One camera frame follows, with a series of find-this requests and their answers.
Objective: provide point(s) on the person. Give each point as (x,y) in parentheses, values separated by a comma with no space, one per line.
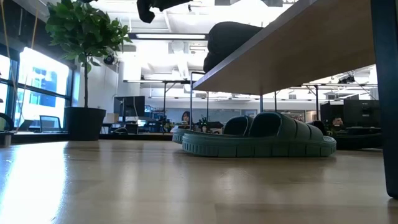
(186,117)
(337,121)

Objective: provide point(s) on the black computer monitor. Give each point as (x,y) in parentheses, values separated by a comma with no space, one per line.
(360,110)

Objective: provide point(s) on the metal framed workbench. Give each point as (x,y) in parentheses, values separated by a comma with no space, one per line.
(149,81)

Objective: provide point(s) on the black ceiling spotlight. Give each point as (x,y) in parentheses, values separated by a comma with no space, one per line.
(346,80)

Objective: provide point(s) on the green slide sandal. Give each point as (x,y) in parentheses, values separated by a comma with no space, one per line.
(248,149)
(237,126)

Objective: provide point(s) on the large black slide sandal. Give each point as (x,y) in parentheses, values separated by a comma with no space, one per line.
(233,37)
(214,62)

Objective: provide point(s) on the wooden shelf with black legs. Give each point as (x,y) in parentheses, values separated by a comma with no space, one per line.
(295,56)

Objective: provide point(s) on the black wall security camera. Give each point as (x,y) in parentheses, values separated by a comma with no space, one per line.
(109,59)

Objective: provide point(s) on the green plant in black pot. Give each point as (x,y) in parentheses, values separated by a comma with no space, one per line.
(84,31)

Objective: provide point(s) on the black desk monitor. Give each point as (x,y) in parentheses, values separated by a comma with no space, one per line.
(129,105)

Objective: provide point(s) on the long ceiling light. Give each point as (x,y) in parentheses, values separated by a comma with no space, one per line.
(171,36)

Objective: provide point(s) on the large bright window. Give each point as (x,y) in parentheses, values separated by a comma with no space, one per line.
(43,71)

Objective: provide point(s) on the mesh office chair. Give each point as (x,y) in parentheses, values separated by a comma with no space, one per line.
(49,124)

